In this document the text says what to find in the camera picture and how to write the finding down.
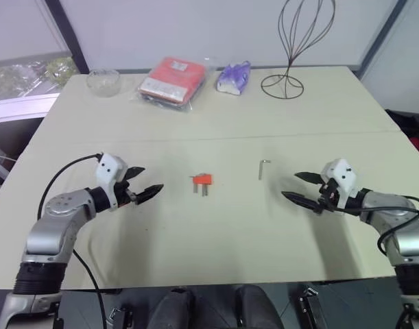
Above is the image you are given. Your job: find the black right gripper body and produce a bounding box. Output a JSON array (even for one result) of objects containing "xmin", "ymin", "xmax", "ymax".
[{"xmin": 317, "ymin": 178, "xmax": 344, "ymax": 214}]

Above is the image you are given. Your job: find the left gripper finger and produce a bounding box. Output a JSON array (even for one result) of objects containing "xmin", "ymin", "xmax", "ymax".
[
  {"xmin": 136, "ymin": 183, "xmax": 165, "ymax": 206},
  {"xmin": 125, "ymin": 166, "xmax": 146, "ymax": 181}
]

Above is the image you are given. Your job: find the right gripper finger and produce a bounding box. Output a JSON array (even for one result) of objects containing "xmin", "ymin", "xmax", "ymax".
[
  {"xmin": 294, "ymin": 171, "xmax": 324, "ymax": 185},
  {"xmin": 280, "ymin": 191, "xmax": 323, "ymax": 215}
]

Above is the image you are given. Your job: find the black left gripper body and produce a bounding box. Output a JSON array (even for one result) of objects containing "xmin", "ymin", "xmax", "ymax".
[{"xmin": 114, "ymin": 168, "xmax": 139, "ymax": 209}]

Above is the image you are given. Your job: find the metal hex key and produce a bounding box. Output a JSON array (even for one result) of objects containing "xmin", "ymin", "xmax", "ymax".
[{"xmin": 257, "ymin": 158, "xmax": 272, "ymax": 180}]

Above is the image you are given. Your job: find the red rectangular block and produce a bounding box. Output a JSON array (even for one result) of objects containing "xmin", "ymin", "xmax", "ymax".
[{"xmin": 189, "ymin": 173, "xmax": 215, "ymax": 188}]

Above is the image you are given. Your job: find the clear glass bowl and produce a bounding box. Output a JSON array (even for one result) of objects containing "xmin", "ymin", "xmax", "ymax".
[{"xmin": 86, "ymin": 68, "xmax": 121, "ymax": 98}]

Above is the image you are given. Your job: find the red package in plastic bag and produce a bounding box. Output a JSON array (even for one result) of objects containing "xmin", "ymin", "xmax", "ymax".
[{"xmin": 129, "ymin": 56, "xmax": 211, "ymax": 113}]

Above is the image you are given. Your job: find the black bag with red patch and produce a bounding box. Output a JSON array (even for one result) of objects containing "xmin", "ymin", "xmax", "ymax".
[{"xmin": 383, "ymin": 108, "xmax": 419, "ymax": 162}]

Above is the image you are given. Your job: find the dark grey rounded shape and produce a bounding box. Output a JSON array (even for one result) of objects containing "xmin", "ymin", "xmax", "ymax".
[
  {"xmin": 148, "ymin": 286, "xmax": 197, "ymax": 329},
  {"xmin": 234, "ymin": 284, "xmax": 283, "ymax": 329}
]

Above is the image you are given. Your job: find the purple tissue pack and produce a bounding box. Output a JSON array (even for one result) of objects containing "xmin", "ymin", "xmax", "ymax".
[{"xmin": 215, "ymin": 60, "xmax": 252, "ymax": 96}]

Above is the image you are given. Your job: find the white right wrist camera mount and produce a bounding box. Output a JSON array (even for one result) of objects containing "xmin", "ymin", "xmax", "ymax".
[{"xmin": 321, "ymin": 158, "xmax": 363, "ymax": 208}]

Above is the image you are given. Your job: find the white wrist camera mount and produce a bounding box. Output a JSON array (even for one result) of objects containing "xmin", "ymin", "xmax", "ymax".
[
  {"xmin": 95, "ymin": 153, "xmax": 129, "ymax": 204},
  {"xmin": 321, "ymin": 158, "xmax": 363, "ymax": 208}
]

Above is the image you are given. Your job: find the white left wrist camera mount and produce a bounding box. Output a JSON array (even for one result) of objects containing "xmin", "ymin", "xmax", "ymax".
[{"xmin": 95, "ymin": 153, "xmax": 129, "ymax": 204}]

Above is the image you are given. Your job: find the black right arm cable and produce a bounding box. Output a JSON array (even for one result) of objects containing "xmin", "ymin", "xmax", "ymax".
[{"xmin": 345, "ymin": 195, "xmax": 419, "ymax": 255}]

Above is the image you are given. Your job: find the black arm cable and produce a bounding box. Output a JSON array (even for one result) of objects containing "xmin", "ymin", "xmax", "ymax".
[
  {"xmin": 345, "ymin": 195, "xmax": 419, "ymax": 255},
  {"xmin": 36, "ymin": 153, "xmax": 106, "ymax": 329}
]

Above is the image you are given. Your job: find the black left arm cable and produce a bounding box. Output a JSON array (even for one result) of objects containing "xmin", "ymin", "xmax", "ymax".
[{"xmin": 36, "ymin": 153, "xmax": 106, "ymax": 329}]

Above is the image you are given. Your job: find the dark wire hat stand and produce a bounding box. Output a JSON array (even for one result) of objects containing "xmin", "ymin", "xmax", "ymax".
[{"xmin": 260, "ymin": 0, "xmax": 337, "ymax": 100}]

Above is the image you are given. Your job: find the black metal bracket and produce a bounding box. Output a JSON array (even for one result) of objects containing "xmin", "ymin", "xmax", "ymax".
[
  {"xmin": 108, "ymin": 306, "xmax": 134, "ymax": 329},
  {"xmin": 297, "ymin": 287, "xmax": 326, "ymax": 329}
]

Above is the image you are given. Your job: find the dark window frame post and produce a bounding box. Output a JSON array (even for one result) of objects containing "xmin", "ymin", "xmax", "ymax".
[{"xmin": 47, "ymin": 0, "xmax": 91, "ymax": 75}]

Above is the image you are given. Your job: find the grey window frame post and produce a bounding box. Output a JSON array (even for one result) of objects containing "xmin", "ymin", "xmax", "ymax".
[{"xmin": 357, "ymin": 0, "xmax": 411, "ymax": 80}]

